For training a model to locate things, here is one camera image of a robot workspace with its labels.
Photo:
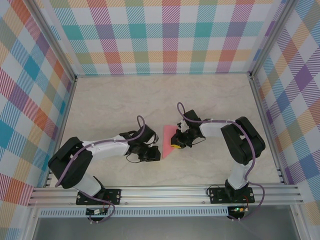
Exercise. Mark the aluminium frame post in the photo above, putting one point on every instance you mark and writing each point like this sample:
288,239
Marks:
56,40
272,37

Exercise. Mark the white plastic clip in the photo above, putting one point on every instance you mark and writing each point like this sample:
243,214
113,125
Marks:
183,127

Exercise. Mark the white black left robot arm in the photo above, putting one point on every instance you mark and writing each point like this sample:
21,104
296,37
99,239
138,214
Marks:
107,150

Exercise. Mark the aluminium frame side rail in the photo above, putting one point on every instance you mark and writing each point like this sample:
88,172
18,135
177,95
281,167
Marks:
62,125
265,125

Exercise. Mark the small circuit board with LEDs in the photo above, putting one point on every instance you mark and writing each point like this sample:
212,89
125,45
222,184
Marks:
238,209

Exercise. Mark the aluminium mounting rail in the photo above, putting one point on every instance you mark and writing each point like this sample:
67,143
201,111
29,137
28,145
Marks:
162,195

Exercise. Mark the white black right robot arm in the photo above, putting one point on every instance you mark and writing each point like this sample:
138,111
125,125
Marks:
212,130

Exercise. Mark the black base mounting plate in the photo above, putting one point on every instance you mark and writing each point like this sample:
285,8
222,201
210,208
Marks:
215,197
113,196

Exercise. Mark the grey metal panel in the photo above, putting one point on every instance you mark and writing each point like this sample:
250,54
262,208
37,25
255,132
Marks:
162,228

